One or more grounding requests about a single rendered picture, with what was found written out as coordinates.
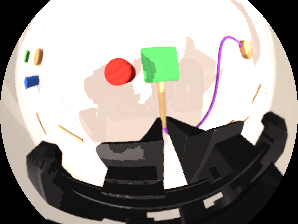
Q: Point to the light green block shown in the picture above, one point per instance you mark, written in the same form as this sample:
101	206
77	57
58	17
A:
159	64

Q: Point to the purple string with thin wooden stick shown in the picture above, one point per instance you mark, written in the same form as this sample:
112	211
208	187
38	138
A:
162	97

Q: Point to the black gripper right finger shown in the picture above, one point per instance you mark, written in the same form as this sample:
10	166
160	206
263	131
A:
193	145

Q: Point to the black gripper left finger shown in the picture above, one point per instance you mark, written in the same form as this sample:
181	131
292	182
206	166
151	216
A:
149	150

